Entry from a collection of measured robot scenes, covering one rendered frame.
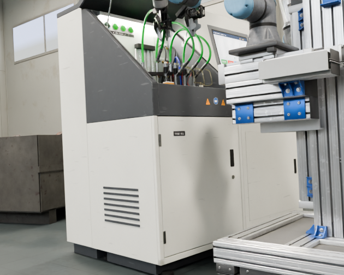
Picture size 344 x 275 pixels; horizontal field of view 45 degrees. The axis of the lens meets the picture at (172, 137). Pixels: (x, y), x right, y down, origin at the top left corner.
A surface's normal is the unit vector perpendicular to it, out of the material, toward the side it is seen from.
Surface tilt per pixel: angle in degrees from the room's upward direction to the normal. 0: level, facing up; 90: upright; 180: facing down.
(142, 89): 90
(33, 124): 90
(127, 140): 90
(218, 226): 90
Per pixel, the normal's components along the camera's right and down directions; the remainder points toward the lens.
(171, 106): 0.70, -0.04
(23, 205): -0.39, 0.01
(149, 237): -0.71, 0.03
